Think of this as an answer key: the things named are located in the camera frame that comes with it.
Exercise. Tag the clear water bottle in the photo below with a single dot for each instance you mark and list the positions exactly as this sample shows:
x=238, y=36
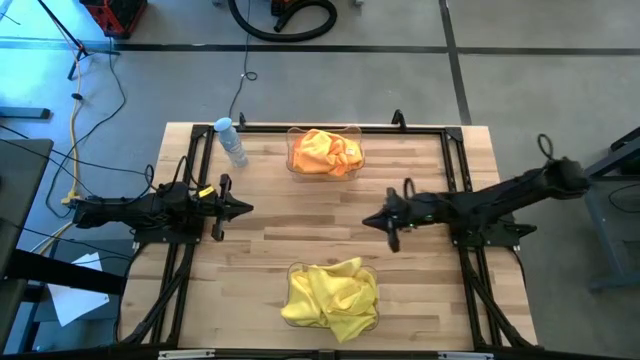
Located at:
x=232, y=145

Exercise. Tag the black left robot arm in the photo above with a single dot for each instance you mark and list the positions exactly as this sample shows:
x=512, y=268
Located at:
x=145, y=207

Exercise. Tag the black aluminium table frame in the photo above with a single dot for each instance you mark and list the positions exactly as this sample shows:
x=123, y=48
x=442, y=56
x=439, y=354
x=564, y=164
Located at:
x=265, y=129

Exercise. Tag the red and black crate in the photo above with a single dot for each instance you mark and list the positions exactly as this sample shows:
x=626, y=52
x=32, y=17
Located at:
x=115, y=15

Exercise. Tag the silver metal bracket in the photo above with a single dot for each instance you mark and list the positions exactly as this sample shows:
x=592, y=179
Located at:
x=185, y=354
x=465, y=356

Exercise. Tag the yellow microfiber towel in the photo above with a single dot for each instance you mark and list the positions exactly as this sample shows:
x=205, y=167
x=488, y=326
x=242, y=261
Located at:
x=355, y=310
x=302, y=305
x=335, y=272

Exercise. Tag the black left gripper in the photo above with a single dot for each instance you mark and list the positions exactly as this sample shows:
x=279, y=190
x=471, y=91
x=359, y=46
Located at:
x=224, y=207

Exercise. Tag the flat black floor bar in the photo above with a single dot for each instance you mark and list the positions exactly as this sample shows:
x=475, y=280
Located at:
x=25, y=113

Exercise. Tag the dark grey side table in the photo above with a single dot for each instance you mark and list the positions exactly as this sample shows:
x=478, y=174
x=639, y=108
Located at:
x=22, y=190

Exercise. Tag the black tripod stand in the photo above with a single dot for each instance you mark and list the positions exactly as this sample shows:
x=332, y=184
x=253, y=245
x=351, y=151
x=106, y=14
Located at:
x=75, y=42

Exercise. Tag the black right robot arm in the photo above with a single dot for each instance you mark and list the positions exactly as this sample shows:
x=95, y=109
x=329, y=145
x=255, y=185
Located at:
x=500, y=197

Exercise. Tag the yellow sticker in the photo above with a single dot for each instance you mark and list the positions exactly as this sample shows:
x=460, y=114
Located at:
x=206, y=192

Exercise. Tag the clear plastic basket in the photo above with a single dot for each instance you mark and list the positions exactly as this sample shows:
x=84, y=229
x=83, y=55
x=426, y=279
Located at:
x=290, y=270
x=295, y=176

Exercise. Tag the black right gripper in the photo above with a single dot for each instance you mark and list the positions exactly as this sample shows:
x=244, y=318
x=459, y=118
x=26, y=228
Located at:
x=397, y=217

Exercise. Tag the grey metal cart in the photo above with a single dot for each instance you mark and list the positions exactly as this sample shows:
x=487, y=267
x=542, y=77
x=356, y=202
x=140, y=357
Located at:
x=612, y=215

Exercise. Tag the white paper sheet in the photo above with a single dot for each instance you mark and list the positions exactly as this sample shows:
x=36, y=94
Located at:
x=75, y=300

